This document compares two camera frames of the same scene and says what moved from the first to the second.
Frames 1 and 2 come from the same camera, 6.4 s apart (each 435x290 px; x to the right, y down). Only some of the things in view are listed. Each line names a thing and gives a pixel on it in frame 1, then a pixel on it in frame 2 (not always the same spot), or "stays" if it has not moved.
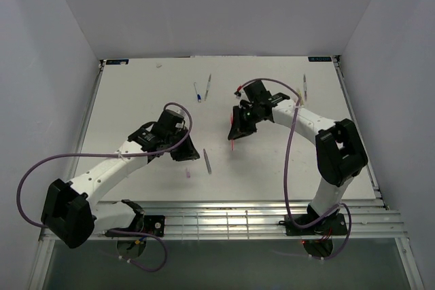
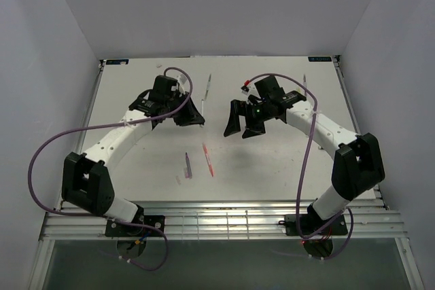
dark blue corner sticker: (319, 59) stays
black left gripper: (189, 152) to (192, 116)
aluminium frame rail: (265, 221) stays
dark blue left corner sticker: (111, 62) stays
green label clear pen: (207, 87) stays
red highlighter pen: (231, 120) to (208, 159)
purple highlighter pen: (207, 161) to (188, 171)
